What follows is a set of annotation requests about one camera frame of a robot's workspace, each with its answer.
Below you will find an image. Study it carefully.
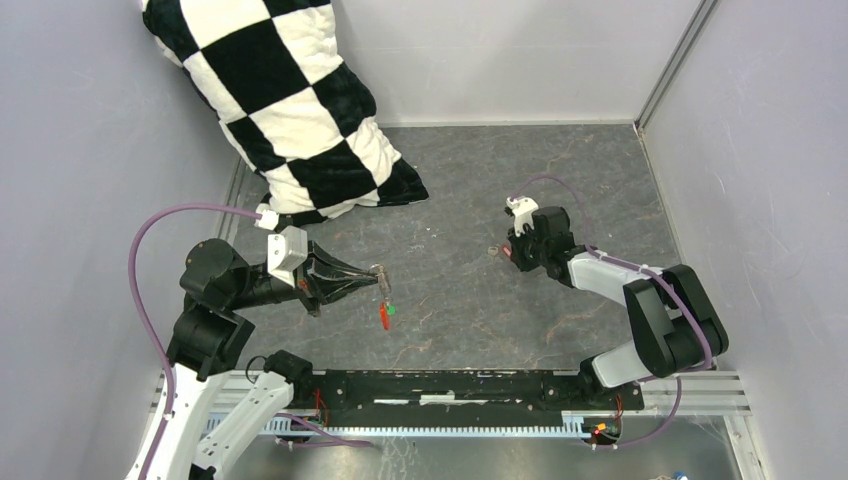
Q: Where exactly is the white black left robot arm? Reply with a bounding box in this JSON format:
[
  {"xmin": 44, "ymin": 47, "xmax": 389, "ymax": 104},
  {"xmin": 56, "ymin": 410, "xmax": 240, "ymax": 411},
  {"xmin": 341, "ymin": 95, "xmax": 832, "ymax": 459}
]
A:
[{"xmin": 127, "ymin": 227, "xmax": 383, "ymax": 479}]

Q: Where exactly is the black white checkered pillow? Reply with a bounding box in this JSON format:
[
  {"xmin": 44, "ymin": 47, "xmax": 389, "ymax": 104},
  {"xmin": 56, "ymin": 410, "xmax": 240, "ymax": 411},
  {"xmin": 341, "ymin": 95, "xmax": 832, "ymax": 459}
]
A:
[{"xmin": 141, "ymin": 1, "xmax": 429, "ymax": 226}]

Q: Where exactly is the silver keyring with red tool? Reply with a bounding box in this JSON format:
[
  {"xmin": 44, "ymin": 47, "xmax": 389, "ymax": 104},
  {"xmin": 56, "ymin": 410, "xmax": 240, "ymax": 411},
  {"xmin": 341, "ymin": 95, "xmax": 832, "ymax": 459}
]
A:
[{"xmin": 370, "ymin": 264, "xmax": 393, "ymax": 331}]

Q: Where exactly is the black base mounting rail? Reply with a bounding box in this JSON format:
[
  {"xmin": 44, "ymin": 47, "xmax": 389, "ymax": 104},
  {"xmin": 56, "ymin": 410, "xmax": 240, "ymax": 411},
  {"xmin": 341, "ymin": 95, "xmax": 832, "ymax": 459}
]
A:
[{"xmin": 289, "ymin": 370, "xmax": 645, "ymax": 427}]

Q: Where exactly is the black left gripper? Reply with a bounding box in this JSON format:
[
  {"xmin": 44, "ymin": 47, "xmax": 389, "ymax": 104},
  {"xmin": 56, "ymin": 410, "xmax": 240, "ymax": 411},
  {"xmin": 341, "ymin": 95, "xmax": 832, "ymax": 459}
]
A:
[{"xmin": 229, "ymin": 235, "xmax": 380, "ymax": 313}]

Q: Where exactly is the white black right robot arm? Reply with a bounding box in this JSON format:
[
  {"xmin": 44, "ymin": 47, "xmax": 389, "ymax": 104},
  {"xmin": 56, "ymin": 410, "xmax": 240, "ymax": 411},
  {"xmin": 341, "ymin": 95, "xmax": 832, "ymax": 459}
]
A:
[{"xmin": 504, "ymin": 197, "xmax": 729, "ymax": 408}]

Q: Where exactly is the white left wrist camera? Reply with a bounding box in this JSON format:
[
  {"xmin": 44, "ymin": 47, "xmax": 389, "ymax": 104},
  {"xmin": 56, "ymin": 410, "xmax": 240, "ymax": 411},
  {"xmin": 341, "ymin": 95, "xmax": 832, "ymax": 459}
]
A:
[{"xmin": 254, "ymin": 203, "xmax": 308, "ymax": 288}]

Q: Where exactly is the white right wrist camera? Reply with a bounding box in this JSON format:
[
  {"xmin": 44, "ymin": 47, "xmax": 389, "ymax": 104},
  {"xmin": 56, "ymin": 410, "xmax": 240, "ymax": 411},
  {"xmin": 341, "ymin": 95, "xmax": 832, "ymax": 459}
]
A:
[{"xmin": 506, "ymin": 196, "xmax": 539, "ymax": 237}]

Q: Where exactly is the red tagged key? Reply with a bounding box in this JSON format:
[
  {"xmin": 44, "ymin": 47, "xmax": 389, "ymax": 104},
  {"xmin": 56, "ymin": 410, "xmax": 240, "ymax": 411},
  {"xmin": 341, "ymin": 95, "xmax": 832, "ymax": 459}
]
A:
[{"xmin": 487, "ymin": 245, "xmax": 512, "ymax": 259}]

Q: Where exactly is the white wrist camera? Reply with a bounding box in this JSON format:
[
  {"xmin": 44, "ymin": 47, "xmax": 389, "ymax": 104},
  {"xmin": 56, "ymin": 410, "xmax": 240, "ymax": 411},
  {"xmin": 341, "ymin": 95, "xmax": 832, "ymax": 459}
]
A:
[
  {"xmin": 254, "ymin": 203, "xmax": 308, "ymax": 288},
  {"xmin": 506, "ymin": 196, "xmax": 539, "ymax": 237}
]

